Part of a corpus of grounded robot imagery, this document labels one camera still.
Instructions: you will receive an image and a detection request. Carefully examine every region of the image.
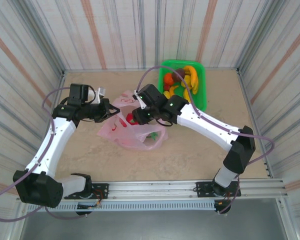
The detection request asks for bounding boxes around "red fake strawberry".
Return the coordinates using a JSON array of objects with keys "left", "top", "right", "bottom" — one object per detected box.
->
[{"left": 126, "top": 112, "right": 139, "bottom": 126}]

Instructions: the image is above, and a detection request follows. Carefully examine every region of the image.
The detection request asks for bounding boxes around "pink printed plastic bag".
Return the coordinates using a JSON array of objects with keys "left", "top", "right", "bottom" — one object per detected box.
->
[{"left": 97, "top": 89, "right": 169, "bottom": 151}]

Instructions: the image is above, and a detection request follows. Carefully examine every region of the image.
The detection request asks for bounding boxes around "small orange-yellow fake banana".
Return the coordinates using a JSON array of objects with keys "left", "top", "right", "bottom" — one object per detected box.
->
[{"left": 168, "top": 84, "right": 180, "bottom": 96}]

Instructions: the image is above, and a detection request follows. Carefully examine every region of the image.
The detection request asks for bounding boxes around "yellow fake lemon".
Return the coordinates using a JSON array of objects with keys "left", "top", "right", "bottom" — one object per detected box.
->
[{"left": 181, "top": 74, "right": 193, "bottom": 88}]

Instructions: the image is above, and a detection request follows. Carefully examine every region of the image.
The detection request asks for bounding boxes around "yellow fake banana bunch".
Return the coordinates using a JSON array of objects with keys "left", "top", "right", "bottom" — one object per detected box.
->
[{"left": 183, "top": 65, "right": 200, "bottom": 95}]

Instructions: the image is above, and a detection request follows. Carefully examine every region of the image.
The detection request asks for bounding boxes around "green plastic basket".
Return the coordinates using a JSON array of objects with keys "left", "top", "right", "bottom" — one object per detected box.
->
[{"left": 157, "top": 59, "right": 207, "bottom": 112}]

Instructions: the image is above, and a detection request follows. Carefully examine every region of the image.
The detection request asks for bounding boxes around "grey metal sheet panel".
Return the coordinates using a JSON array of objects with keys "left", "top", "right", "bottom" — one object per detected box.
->
[{"left": 19, "top": 197, "right": 291, "bottom": 240}]

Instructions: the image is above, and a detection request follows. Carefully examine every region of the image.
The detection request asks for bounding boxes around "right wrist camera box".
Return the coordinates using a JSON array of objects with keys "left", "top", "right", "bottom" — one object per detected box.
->
[{"left": 133, "top": 90, "right": 148, "bottom": 110}]

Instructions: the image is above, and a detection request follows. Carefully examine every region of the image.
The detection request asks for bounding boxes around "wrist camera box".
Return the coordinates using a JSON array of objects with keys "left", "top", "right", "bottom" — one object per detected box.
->
[
  {"left": 92, "top": 86, "right": 108, "bottom": 104},
  {"left": 133, "top": 90, "right": 148, "bottom": 110}
]

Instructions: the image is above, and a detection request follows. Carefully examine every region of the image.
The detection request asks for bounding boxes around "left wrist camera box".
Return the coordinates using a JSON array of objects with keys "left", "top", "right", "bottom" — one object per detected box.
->
[{"left": 92, "top": 86, "right": 108, "bottom": 104}]

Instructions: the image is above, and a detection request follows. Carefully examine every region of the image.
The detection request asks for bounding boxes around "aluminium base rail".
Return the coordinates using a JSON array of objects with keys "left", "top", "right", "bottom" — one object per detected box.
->
[{"left": 92, "top": 178, "right": 288, "bottom": 201}]

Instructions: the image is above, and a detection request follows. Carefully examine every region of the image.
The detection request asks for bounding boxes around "perforated grey cable duct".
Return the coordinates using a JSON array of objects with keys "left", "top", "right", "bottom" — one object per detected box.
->
[{"left": 27, "top": 200, "right": 217, "bottom": 213}]

